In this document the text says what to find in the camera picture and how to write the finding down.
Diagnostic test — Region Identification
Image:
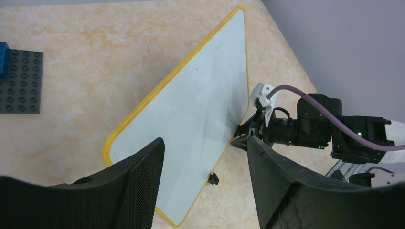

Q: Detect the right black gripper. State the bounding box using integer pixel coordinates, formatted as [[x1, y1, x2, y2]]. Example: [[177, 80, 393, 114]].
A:
[[230, 105, 298, 150]]

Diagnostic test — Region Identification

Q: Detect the yellow framed whiteboard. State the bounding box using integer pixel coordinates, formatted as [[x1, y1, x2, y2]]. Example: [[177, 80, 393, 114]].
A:
[[101, 6, 249, 228]]

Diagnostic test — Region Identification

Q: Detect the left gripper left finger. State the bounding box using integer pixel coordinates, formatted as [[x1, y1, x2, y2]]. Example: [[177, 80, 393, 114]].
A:
[[0, 137, 165, 229]]

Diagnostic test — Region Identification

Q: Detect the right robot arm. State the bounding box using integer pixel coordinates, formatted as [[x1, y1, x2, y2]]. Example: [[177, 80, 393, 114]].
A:
[[231, 94, 405, 187]]

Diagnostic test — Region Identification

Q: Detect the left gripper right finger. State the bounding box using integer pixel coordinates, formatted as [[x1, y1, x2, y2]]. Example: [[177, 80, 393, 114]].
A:
[[247, 137, 405, 229]]

